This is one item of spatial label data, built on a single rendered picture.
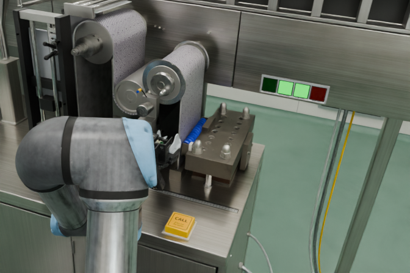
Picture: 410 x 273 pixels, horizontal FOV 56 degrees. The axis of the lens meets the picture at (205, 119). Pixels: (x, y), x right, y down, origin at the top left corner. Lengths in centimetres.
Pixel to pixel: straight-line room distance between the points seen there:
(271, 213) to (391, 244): 76
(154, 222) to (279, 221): 158
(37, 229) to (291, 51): 108
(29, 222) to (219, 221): 65
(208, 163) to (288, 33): 54
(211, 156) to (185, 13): 56
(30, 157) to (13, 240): 94
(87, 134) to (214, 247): 62
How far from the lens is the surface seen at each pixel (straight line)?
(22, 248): 159
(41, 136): 67
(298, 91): 149
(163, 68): 122
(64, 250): 146
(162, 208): 126
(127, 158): 63
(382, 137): 176
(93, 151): 64
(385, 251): 276
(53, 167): 66
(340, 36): 144
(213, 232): 119
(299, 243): 257
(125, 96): 133
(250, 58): 148
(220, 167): 127
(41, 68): 134
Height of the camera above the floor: 171
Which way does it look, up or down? 27 degrees down
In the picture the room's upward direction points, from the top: 5 degrees clockwise
